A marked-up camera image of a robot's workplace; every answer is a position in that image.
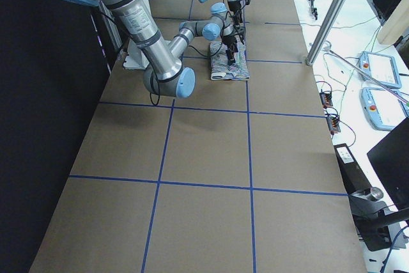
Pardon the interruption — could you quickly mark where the orange terminal board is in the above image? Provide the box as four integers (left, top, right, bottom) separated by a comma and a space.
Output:
320, 91, 333, 109
326, 114, 341, 135

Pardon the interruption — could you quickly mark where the lower blue teach pendant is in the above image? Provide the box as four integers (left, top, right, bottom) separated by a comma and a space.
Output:
360, 87, 408, 131

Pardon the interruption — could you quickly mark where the upper blue teach pendant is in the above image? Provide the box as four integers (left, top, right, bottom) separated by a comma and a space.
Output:
359, 51, 402, 89

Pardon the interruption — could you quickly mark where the silver metal cylinder clamp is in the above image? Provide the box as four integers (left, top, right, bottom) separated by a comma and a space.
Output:
351, 187, 384, 201

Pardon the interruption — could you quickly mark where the aluminium frame post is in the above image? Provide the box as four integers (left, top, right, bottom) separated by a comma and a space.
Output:
305, 0, 346, 66

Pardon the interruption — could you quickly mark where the black monitor lower right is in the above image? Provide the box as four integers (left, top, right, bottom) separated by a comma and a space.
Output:
367, 118, 408, 209

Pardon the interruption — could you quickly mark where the black box white label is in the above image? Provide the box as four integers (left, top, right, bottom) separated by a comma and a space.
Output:
334, 143, 371, 194

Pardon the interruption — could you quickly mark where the striped polo shirt white collar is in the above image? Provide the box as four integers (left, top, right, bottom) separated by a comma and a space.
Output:
209, 41, 250, 81

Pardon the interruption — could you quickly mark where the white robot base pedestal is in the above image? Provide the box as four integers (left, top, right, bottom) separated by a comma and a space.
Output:
123, 40, 150, 70

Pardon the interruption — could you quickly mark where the upper orange terminal board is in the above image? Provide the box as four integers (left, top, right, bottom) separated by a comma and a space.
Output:
320, 91, 333, 109

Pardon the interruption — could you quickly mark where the long metal rod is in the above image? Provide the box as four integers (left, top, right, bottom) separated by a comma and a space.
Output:
323, 47, 408, 106

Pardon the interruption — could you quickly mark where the blue teach pendant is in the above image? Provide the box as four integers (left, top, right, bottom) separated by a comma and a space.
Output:
360, 87, 408, 131
359, 51, 402, 89

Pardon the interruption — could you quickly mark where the lower orange terminal board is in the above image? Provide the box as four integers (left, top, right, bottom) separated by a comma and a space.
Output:
326, 114, 341, 135

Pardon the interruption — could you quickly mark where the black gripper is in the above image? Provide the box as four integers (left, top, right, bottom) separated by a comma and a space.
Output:
228, 0, 245, 27
222, 35, 237, 64

